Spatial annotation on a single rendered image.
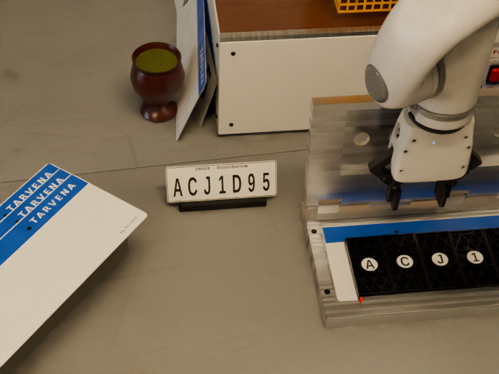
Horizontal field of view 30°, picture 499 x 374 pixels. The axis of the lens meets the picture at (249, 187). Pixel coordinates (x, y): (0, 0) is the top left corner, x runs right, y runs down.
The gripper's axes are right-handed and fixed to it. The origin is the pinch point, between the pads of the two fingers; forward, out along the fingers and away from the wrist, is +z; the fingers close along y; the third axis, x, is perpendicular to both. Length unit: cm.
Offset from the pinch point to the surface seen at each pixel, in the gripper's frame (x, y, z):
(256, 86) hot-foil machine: 21.6, -19.6, -2.0
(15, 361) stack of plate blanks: -17, -55, 7
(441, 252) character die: -6.7, 2.5, 5.0
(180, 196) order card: 8.1, -32.2, 6.3
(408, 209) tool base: 2.5, 0.3, 6.3
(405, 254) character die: -6.4, -2.4, 5.1
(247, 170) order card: 9.5, -22.3, 3.2
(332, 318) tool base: -15.2, -14.2, 6.1
